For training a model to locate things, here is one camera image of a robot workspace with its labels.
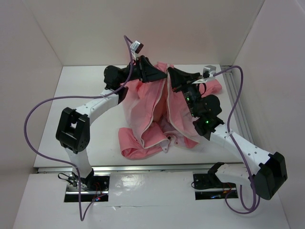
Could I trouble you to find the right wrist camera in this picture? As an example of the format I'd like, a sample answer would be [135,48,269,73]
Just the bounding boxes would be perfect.
[192,65,216,84]

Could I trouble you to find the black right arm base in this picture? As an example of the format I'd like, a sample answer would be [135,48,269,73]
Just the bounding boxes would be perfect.
[191,162,238,200]

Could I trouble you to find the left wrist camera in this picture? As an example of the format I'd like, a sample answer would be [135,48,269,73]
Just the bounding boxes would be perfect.
[130,41,144,56]

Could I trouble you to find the aluminium front rail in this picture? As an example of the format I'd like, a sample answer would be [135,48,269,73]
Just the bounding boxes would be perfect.
[35,162,239,174]

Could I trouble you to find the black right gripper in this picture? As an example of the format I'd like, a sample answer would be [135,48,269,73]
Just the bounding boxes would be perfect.
[168,66,203,117]

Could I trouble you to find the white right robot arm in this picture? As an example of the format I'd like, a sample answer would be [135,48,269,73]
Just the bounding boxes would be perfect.
[168,66,287,200]

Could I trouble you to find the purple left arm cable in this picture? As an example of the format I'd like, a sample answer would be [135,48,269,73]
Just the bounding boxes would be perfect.
[23,35,139,221]

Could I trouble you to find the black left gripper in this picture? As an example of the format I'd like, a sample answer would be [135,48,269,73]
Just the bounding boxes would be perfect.
[119,55,168,84]

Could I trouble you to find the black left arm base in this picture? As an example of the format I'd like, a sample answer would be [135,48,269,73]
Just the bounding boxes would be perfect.
[58,173,110,203]

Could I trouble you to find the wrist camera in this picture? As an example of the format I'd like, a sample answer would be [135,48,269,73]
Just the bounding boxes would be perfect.
[192,65,216,84]
[130,41,144,56]

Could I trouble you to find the aluminium rail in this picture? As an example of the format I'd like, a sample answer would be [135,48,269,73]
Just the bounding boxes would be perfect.
[35,162,239,174]
[223,68,254,144]

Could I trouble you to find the aluminium right side rail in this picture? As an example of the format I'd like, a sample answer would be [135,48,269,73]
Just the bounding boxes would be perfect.
[223,68,254,144]

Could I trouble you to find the pink zip-up jacket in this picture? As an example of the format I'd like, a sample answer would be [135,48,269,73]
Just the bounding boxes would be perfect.
[118,61,223,161]

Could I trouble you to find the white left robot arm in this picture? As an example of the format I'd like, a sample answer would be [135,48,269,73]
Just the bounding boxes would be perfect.
[55,55,167,190]

